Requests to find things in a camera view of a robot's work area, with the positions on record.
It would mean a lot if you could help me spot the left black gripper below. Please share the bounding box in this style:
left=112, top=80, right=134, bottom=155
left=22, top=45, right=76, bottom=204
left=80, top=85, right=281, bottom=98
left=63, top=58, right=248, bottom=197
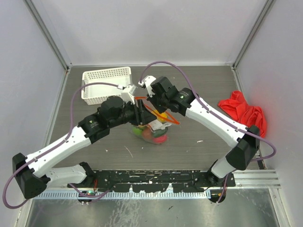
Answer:
left=108, top=98, right=156, bottom=128

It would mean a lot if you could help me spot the green toy watermelon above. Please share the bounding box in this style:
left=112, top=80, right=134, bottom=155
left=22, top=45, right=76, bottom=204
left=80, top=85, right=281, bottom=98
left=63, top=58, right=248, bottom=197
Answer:
left=132, top=127, right=142, bottom=136

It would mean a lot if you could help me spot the clear zip top bag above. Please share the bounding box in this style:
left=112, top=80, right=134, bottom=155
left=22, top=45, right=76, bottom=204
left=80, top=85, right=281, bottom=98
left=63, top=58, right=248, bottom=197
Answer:
left=130, top=96, right=180, bottom=144

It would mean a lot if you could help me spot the dark green avocado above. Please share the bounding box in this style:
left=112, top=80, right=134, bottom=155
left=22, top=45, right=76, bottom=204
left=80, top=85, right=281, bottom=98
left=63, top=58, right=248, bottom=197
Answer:
left=152, top=129, right=167, bottom=138

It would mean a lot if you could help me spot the red apple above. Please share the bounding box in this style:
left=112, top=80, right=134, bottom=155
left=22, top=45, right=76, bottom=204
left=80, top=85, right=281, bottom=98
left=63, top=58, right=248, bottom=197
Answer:
left=153, top=134, right=168, bottom=144

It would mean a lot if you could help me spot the yellow lemon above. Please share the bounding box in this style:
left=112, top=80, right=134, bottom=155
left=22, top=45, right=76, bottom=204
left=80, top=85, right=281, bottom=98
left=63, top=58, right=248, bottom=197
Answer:
left=152, top=110, right=168, bottom=122

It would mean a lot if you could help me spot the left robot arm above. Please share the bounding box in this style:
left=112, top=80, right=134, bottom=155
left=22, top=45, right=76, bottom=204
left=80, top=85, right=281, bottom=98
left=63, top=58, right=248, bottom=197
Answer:
left=12, top=96, right=157, bottom=199

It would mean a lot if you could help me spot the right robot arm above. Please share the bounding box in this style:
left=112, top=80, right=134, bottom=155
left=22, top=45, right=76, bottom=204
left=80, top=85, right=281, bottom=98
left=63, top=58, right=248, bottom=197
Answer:
left=142, top=76, right=260, bottom=186

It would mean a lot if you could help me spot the white plastic basket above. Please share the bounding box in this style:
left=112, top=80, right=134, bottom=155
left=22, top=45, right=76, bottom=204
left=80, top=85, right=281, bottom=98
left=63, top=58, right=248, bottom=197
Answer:
left=81, top=67, right=132, bottom=105

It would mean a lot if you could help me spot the red cloth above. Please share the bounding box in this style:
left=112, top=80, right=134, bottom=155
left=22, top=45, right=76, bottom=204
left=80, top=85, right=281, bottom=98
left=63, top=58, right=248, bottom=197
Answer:
left=218, top=90, right=267, bottom=138

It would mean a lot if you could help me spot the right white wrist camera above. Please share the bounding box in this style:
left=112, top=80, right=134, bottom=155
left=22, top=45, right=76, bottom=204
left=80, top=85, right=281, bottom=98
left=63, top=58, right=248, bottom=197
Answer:
left=138, top=76, right=156, bottom=97

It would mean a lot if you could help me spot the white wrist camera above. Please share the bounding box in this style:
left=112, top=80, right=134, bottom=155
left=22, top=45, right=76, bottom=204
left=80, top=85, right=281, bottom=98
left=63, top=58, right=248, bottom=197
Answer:
left=117, top=85, right=137, bottom=105
left=138, top=76, right=156, bottom=97

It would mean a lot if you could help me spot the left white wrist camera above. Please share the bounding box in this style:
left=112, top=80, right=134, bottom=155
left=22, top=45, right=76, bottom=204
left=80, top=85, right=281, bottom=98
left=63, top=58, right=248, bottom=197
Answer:
left=117, top=85, right=137, bottom=105

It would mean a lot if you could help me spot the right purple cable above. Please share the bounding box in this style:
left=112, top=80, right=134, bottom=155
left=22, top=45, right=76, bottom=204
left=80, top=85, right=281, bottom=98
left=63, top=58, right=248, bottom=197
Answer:
left=140, top=61, right=277, bottom=204

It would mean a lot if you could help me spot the purple cable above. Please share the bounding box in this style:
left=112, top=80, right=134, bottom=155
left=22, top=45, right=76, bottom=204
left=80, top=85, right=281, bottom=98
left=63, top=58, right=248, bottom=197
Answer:
left=2, top=82, right=124, bottom=209
left=140, top=61, right=277, bottom=204

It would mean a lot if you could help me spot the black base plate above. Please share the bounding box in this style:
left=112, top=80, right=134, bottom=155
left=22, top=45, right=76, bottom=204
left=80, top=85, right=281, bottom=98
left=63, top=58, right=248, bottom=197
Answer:
left=73, top=170, right=224, bottom=193

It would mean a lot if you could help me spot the white slotted cable duct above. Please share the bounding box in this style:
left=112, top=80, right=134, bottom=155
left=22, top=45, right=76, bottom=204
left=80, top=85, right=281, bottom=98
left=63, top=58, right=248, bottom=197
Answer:
left=35, top=189, right=211, bottom=200

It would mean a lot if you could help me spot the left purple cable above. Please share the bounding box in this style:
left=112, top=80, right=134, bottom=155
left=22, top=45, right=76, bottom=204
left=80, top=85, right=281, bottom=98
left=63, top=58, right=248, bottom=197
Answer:
left=2, top=82, right=124, bottom=209

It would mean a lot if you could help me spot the left aluminium frame post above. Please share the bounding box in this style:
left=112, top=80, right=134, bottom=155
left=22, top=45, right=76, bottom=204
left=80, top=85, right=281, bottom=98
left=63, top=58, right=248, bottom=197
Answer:
left=24, top=0, right=72, bottom=71

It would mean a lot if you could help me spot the aluminium frame post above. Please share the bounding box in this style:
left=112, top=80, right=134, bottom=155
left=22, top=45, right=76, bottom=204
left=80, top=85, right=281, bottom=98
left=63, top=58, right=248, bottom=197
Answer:
left=232, top=0, right=276, bottom=70
left=24, top=0, right=72, bottom=71

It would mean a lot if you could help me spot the right aluminium frame post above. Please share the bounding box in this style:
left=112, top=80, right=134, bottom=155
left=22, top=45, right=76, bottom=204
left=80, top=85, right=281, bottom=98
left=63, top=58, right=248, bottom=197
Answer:
left=232, top=0, right=276, bottom=70

